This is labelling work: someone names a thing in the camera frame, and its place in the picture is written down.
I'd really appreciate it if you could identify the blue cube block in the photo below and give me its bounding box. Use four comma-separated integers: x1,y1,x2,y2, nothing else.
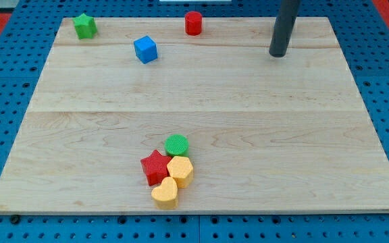
134,36,158,64

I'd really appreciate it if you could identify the light wooden board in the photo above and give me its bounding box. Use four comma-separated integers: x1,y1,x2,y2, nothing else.
0,17,389,215

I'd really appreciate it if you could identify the green cylinder block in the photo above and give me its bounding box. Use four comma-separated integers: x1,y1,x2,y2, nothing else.
164,134,189,157

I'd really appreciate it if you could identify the yellow hexagon block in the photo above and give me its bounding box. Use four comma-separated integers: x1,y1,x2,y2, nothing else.
167,156,194,188

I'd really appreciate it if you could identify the red star block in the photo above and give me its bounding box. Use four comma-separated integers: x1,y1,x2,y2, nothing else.
140,150,172,186

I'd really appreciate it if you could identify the yellow heart block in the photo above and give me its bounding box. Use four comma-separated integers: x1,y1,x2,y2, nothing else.
151,177,178,210

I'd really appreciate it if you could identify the red cylinder block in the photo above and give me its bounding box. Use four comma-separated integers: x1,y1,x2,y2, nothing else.
184,11,203,36

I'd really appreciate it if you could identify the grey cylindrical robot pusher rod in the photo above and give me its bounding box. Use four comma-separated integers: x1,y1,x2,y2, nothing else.
269,0,301,57

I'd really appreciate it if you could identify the green star block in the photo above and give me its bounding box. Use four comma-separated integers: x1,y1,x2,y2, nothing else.
72,13,97,39

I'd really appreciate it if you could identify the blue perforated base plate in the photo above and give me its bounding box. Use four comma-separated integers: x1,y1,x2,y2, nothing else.
0,0,389,242

